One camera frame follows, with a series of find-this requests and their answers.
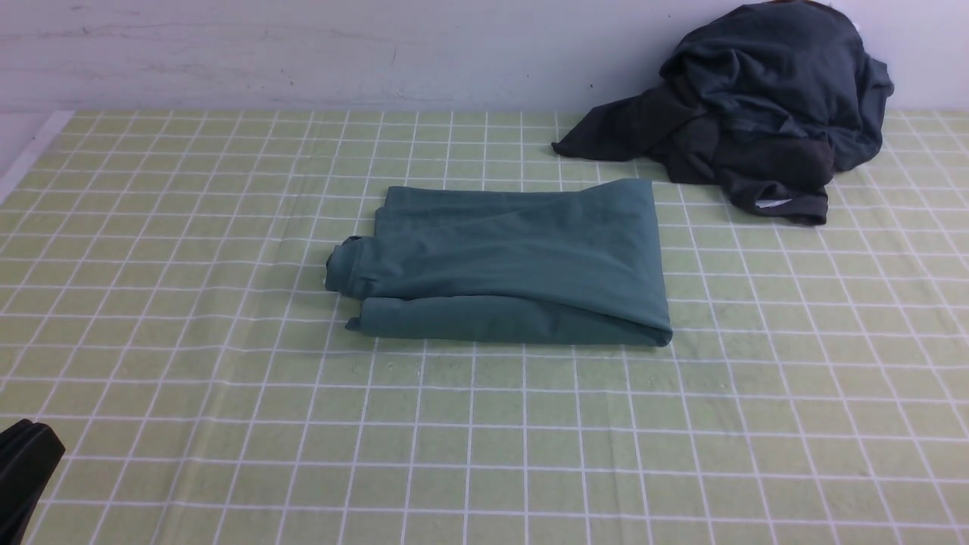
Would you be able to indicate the dark brown crumpled garment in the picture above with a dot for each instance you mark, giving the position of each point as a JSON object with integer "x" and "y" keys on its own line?
{"x": 766, "y": 175}

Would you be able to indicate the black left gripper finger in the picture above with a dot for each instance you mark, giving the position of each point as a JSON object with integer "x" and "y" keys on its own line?
{"x": 30, "y": 453}

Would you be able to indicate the green checkered tablecloth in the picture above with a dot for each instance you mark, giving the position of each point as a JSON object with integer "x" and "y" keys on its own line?
{"x": 163, "y": 311}

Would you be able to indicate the green long-sleeved shirt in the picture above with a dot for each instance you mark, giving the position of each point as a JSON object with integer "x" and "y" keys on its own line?
{"x": 566, "y": 268}

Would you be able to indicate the dark grey crumpled sweatshirt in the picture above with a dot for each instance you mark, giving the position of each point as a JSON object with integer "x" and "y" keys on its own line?
{"x": 788, "y": 69}

